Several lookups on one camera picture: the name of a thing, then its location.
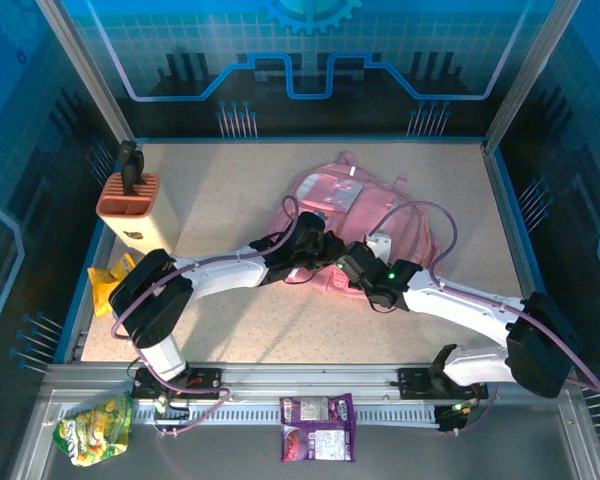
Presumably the pink backpack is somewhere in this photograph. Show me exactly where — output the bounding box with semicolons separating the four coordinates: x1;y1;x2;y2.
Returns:
272;149;444;301

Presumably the aluminium front beam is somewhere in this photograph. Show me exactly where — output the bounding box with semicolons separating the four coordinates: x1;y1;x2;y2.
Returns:
42;363;579;394

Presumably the purple snack packet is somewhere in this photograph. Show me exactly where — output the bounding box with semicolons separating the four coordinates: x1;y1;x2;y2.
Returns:
278;393;356;464

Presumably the cream knife block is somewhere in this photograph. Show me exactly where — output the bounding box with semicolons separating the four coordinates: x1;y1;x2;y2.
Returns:
95;172;176;257

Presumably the yellow snack bag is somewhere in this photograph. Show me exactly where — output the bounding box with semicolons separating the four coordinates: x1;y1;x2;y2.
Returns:
87;253;137;317

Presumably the green snack bag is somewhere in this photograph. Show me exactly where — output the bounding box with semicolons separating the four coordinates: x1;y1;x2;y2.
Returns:
52;392;134;468

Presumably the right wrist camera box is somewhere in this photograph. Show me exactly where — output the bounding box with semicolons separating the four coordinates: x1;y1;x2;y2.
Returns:
365;233;392;262

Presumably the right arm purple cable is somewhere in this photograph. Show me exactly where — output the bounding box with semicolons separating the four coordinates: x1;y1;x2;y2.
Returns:
377;201;600;436

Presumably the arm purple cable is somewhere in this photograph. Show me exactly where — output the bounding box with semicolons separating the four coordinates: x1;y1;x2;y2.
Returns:
377;201;600;436
110;195;301;441

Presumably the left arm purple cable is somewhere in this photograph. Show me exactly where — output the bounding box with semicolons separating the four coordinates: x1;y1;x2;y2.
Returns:
110;195;301;441

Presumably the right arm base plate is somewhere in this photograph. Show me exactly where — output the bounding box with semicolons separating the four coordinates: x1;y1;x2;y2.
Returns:
396;367;489;400

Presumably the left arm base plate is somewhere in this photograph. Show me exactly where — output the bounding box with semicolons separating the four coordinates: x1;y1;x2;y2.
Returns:
131;367;225;400

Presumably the slotted cable tray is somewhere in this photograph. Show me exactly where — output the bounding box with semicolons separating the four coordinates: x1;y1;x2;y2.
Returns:
129;402;441;427

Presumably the aluminium frame post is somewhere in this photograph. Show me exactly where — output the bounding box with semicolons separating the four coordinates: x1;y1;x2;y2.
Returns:
34;0;136;146
483;0;584;151

